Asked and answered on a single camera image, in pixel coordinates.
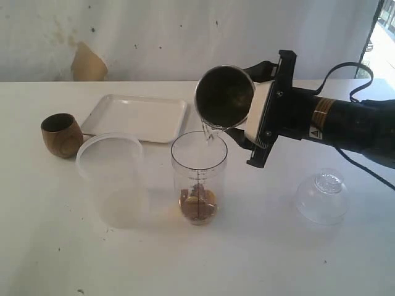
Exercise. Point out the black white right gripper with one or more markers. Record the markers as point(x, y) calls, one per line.
point(277, 108)

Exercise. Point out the stainless steel cup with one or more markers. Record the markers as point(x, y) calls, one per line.
point(223, 96)

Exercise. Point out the brown object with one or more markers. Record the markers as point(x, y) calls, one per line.
point(198, 204)

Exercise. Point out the clear dome lid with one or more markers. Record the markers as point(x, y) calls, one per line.
point(323, 197)

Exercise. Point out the brown wooden cup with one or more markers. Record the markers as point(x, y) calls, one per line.
point(62, 135)

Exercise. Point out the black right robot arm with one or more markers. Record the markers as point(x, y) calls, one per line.
point(365, 127)

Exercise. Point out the clear measuring cup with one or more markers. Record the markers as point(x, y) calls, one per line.
point(198, 160)

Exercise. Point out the white rectangular tray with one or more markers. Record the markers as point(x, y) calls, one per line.
point(149, 119)

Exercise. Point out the translucent plastic tub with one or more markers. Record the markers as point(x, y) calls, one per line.
point(111, 166)

